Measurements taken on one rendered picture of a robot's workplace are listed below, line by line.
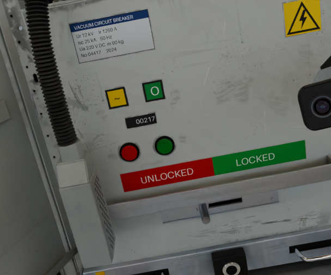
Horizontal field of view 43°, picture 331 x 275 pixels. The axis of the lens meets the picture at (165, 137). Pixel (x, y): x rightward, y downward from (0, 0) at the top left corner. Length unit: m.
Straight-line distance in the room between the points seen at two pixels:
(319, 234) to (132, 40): 0.48
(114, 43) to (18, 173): 0.39
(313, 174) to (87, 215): 0.37
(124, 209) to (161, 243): 0.12
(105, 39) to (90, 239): 0.31
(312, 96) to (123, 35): 0.33
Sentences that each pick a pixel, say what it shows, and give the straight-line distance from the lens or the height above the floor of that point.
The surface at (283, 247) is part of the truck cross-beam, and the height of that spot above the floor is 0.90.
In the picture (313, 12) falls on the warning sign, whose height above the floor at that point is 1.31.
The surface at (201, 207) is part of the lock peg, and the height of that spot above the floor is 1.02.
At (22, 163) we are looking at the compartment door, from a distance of 0.92.
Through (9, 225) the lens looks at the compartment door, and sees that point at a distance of 0.91.
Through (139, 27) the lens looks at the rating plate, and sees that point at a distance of 0.65.
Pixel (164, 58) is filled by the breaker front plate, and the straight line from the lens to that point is 0.66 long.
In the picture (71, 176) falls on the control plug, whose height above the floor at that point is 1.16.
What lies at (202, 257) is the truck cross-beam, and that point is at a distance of 0.80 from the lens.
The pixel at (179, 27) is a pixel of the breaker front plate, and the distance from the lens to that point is 0.66.
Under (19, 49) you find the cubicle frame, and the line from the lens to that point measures 0.89.
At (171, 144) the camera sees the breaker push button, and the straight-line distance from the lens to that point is 0.69.
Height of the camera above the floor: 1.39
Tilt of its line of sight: 20 degrees down
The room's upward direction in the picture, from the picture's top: 11 degrees counter-clockwise
